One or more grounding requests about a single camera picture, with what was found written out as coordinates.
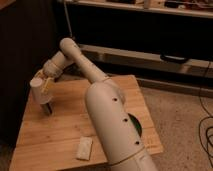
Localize low wooden shelf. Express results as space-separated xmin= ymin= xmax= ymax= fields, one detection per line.
xmin=80 ymin=44 xmax=213 ymax=78

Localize upper wooden shelf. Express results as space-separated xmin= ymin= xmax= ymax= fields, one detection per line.
xmin=56 ymin=0 xmax=213 ymax=20

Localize metal pole stand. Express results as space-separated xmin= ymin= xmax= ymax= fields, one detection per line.
xmin=63 ymin=0 xmax=74 ymax=38

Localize black eraser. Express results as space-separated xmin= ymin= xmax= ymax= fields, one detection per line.
xmin=41 ymin=103 xmax=52 ymax=115

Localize black cables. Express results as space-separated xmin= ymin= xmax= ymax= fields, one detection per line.
xmin=197 ymin=60 xmax=213 ymax=160

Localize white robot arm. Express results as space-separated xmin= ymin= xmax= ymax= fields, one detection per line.
xmin=34 ymin=38 xmax=158 ymax=171

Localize black handle object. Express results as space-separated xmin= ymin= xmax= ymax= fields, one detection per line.
xmin=160 ymin=54 xmax=189 ymax=64

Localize green bowl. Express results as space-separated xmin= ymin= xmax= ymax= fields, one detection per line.
xmin=128 ymin=113 xmax=142 ymax=137

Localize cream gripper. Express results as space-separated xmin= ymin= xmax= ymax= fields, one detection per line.
xmin=34 ymin=69 xmax=54 ymax=94

